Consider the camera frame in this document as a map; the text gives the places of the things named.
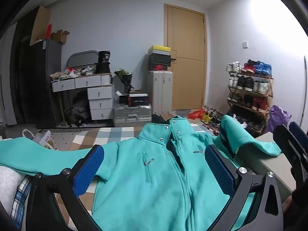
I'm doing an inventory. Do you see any white upright suitcase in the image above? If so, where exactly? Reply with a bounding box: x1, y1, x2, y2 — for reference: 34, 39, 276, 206
148, 70, 174, 115

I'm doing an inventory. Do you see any tall black box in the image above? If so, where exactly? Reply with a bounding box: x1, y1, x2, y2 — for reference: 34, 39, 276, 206
95, 50, 111, 74

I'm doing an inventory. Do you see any yellow lid shoe box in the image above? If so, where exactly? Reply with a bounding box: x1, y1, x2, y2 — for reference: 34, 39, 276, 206
147, 45, 171, 55

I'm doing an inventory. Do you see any white quilted cloth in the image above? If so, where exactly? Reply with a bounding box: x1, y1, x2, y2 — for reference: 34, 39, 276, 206
0, 166, 26, 219

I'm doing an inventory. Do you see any black box with red print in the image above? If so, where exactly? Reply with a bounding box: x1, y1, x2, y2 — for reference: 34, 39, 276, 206
148, 63, 171, 72

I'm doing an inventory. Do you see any plain black shoe box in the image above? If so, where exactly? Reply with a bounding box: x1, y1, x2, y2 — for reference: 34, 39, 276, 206
148, 53, 171, 64

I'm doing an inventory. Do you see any checked blanket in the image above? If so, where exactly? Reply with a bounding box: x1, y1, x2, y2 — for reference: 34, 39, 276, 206
40, 123, 218, 224

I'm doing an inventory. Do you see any wooden shoe rack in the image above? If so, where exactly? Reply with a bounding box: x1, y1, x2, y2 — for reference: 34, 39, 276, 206
227, 71, 274, 132

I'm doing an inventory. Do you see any black bag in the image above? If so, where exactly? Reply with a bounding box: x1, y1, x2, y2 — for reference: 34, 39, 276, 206
63, 93, 91, 127

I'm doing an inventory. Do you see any open cardboard box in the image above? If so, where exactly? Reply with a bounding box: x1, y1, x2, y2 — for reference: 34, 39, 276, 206
50, 29, 71, 44

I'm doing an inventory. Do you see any teal zip jacket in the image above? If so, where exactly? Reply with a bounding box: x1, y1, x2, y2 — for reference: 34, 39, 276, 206
0, 115, 282, 231

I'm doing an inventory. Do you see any grey rounded board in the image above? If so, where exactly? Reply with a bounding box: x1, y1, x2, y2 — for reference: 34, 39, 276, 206
67, 50, 100, 70

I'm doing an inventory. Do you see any black red shoe box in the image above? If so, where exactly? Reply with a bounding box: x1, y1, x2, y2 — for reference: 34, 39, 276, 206
127, 93, 149, 107

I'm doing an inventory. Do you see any dark wardrobe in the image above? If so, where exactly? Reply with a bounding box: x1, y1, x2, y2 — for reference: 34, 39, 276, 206
10, 17, 40, 126

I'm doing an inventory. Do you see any silver suitcase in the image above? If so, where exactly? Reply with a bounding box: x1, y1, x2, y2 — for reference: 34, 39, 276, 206
112, 102, 153, 128

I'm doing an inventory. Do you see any scattered colourful shoe pile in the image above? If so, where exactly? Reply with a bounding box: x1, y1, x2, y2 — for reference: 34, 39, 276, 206
202, 105, 225, 136

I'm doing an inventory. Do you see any purple plastic bag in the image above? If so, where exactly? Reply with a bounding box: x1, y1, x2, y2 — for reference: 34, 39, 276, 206
264, 105, 292, 133

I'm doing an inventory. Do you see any grey table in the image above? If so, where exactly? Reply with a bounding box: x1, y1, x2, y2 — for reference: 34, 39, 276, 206
237, 133, 299, 199

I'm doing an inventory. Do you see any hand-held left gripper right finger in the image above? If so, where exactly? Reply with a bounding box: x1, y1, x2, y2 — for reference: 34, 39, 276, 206
204, 145, 285, 231

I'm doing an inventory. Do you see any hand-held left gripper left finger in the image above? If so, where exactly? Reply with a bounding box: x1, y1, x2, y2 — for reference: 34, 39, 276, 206
26, 144, 105, 231

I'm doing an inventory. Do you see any clutter pile on desk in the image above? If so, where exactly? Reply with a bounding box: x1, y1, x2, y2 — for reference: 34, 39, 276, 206
50, 66, 97, 81

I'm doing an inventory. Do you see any dark wrapped bouquet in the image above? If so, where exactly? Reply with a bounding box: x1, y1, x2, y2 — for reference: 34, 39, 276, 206
114, 69, 134, 94

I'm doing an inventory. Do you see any red plastic bag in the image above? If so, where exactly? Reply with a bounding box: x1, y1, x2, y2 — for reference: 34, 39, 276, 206
187, 108, 206, 120

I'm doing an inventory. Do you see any wooden door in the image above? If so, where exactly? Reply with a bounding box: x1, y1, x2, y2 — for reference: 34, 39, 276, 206
164, 3, 208, 111

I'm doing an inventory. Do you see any black cloth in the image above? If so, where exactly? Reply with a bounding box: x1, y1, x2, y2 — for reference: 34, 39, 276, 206
151, 114, 169, 124

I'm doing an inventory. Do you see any flat cardboard sheet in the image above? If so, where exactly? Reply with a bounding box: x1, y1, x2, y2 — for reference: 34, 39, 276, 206
29, 5, 51, 47

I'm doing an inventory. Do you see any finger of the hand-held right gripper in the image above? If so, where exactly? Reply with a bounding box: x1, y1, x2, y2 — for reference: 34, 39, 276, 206
289, 121, 308, 150
273, 125, 308, 174

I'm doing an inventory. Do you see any white printed paper bag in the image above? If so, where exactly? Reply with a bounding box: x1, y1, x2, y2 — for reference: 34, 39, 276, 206
22, 129, 58, 151

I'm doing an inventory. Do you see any white desk with drawers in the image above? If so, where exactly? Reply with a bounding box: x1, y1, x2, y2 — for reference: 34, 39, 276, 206
51, 73, 114, 126

